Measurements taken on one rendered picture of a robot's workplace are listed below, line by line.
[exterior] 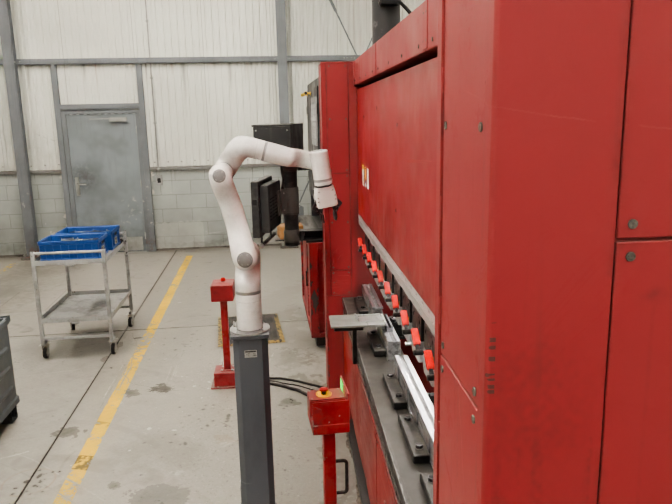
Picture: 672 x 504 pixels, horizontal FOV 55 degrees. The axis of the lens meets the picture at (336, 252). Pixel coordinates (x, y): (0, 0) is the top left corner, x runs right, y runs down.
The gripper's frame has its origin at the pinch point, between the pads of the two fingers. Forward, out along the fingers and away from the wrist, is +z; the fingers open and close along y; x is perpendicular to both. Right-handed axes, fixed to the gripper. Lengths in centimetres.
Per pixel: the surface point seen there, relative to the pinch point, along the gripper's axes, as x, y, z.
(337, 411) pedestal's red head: 44, 22, 73
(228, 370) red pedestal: -175, 48, 139
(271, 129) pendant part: -112, -4, -37
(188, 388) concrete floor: -181, 79, 147
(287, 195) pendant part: -147, -14, 12
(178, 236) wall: -731, 42, 143
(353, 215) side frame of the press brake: -84, -39, 21
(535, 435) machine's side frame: 228, 44, -22
